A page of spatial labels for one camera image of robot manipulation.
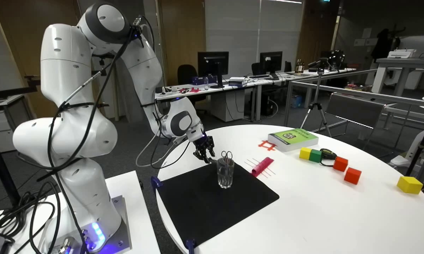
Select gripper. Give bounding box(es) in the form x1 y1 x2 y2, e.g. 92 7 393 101
193 135 216 164

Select glass cup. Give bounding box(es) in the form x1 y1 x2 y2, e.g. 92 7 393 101
217 157 235 189

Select grey scissors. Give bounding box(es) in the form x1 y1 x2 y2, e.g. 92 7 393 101
221 151 233 177

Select black mat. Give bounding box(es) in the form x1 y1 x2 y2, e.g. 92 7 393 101
156 162 280 248

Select pink roll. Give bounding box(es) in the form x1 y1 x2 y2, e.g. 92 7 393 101
251 157 275 177

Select row of white desks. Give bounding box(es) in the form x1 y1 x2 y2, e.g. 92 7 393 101
155 68 357 122

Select stack of books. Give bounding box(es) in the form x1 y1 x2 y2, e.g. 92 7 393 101
228 77 248 88

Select office chair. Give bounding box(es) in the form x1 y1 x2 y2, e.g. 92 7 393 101
177 64 207 106

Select green book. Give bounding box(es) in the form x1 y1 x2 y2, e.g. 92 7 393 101
268 128 319 152

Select monitor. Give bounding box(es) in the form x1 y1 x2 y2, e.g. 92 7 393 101
197 51 229 89
259 51 283 75

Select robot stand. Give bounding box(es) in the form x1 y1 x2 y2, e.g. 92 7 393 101
0 171 161 254

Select black tape measure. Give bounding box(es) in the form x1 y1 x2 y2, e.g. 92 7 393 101
319 148 338 167

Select orange block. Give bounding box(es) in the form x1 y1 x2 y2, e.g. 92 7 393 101
333 156 349 173
344 167 362 185

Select grey chair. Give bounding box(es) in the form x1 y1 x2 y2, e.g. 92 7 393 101
324 92 387 142

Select grey drawer cabinet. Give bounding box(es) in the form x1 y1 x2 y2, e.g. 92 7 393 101
0 95 35 155

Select large yellow block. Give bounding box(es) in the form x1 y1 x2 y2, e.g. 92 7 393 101
397 176 424 195

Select coat rack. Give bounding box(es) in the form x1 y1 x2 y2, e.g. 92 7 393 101
370 24 407 61

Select tall grey table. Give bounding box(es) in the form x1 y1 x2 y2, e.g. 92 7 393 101
371 57 424 94

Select white printer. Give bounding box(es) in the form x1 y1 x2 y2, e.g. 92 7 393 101
387 48 417 59

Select red frame piece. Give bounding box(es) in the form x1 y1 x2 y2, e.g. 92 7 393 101
258 140 277 152

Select camera on tripod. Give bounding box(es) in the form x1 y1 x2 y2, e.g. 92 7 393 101
300 58 334 138

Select coil of black cable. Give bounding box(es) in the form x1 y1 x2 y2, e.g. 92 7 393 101
0 181 61 254

